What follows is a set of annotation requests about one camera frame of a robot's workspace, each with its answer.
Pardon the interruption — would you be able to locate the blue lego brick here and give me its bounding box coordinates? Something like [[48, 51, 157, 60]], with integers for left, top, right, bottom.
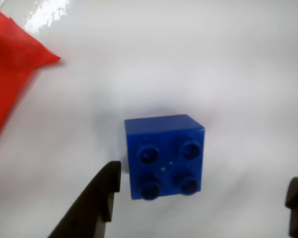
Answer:
[[124, 114, 206, 201]]

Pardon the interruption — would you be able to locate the red tape frame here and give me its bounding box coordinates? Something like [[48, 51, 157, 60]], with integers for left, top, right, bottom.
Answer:
[[0, 4, 62, 154]]

